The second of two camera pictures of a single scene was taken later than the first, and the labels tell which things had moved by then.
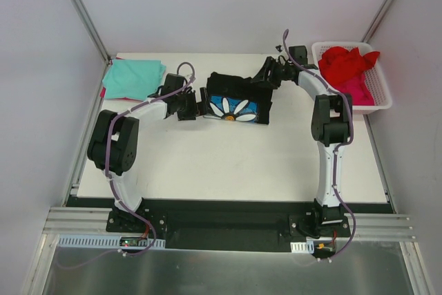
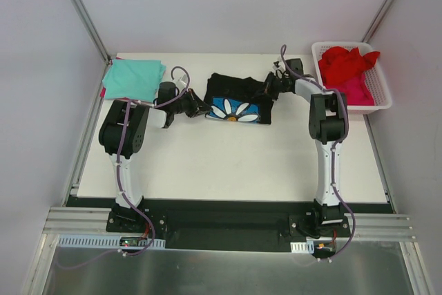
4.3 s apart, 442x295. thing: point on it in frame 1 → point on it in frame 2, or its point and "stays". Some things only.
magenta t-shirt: (357, 87) stays
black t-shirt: (235, 98) stays
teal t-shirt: (133, 79) stays
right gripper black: (268, 71) → (272, 83)
